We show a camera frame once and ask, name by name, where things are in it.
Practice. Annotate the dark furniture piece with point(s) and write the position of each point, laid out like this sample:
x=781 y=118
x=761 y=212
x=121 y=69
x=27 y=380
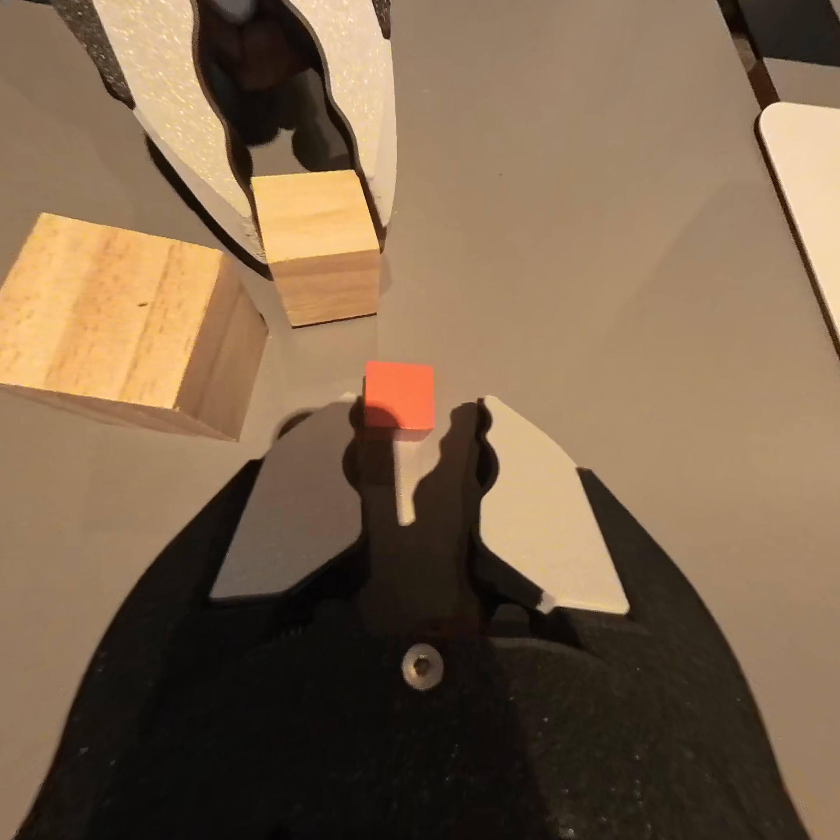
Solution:
x=787 y=26

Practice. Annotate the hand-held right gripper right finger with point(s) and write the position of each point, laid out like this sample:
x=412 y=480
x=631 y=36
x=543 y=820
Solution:
x=544 y=525

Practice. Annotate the white rounded board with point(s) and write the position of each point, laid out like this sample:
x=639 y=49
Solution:
x=807 y=197

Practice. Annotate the large natural wooden block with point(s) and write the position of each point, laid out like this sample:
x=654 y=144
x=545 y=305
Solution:
x=105 y=315

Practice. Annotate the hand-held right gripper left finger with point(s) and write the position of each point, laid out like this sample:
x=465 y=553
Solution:
x=289 y=512

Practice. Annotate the small natural wooden cube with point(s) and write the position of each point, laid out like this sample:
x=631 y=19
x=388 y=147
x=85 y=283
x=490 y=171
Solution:
x=315 y=243

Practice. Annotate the small red wooden cube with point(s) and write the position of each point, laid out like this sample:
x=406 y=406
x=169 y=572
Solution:
x=399 y=394

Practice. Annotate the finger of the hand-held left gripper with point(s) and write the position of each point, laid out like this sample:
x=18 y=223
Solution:
x=361 y=85
x=164 y=98

